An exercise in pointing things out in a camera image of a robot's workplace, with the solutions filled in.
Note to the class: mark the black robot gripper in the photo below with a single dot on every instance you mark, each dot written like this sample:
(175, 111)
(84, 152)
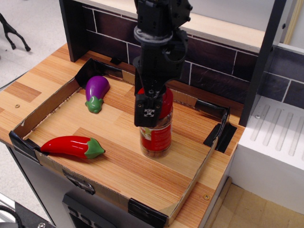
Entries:
(155, 66)

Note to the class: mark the red-capped basil spice bottle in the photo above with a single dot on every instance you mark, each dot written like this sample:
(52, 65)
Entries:
(155, 142)

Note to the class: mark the red toy chili pepper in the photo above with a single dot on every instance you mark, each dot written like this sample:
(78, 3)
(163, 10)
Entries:
(79, 146)

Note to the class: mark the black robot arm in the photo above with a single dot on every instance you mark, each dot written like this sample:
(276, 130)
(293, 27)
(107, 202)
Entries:
(158, 21)

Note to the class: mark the cardboard fence with black tape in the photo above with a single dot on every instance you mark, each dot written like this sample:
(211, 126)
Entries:
(122, 185)

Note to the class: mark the purple toy eggplant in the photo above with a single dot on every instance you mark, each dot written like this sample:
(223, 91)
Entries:
(95, 90)

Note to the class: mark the light wooden shelf board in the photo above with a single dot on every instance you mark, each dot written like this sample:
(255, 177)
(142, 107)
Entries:
(203, 27)

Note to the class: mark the black oven control panel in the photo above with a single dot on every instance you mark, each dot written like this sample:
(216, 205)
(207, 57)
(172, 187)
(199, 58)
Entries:
(83, 217)

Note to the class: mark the white ribbed drainboard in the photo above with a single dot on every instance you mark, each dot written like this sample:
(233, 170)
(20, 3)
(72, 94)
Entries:
(276, 130)

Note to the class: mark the black metal stand legs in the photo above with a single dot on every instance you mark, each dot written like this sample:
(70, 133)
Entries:
(9, 29)

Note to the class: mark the dark right shelf post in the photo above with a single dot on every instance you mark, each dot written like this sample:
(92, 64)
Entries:
(264, 60)

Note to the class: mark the dark shelf side post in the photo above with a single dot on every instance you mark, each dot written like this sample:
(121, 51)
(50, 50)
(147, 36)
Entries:
(75, 28)

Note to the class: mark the aluminium frame with bolt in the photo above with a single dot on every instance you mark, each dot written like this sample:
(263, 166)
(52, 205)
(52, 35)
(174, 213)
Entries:
(14, 215)

